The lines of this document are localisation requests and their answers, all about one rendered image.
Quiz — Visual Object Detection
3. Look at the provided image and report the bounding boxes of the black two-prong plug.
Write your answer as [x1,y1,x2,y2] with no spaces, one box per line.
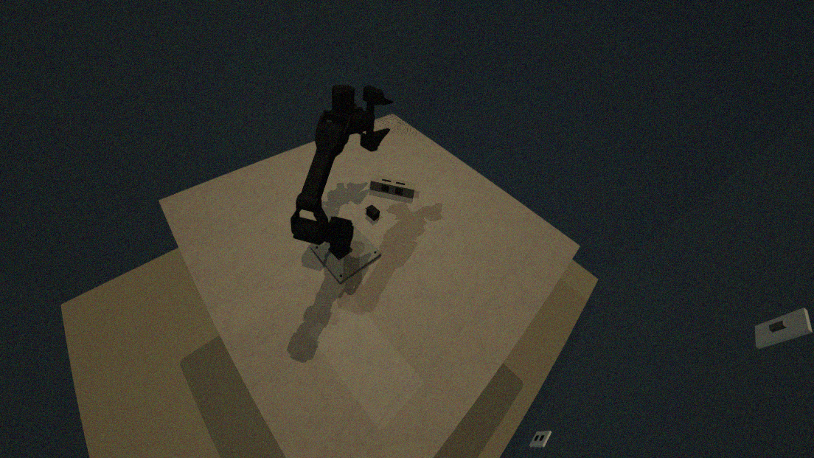
[365,205,380,221]

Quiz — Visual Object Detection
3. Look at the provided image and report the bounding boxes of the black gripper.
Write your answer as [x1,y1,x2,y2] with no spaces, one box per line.
[351,85,394,151]

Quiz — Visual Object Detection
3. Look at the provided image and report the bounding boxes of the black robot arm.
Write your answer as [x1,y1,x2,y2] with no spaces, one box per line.
[291,85,363,260]

